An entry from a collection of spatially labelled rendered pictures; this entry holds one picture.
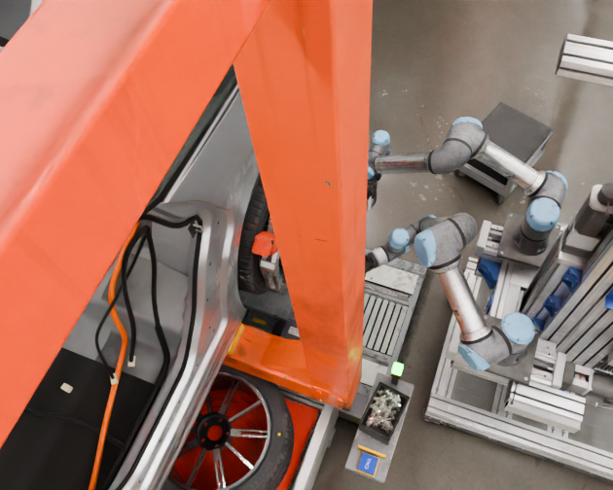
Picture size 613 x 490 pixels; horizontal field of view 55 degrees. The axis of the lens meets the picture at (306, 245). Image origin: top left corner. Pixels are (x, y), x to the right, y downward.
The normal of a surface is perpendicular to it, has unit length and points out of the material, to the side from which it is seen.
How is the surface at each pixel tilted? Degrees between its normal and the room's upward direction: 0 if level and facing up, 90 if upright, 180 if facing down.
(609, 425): 0
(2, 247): 67
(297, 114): 90
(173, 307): 10
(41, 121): 0
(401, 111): 0
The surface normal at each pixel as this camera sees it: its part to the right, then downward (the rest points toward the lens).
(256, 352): -0.07, -0.48
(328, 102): -0.36, 0.83
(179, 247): -0.36, 0.48
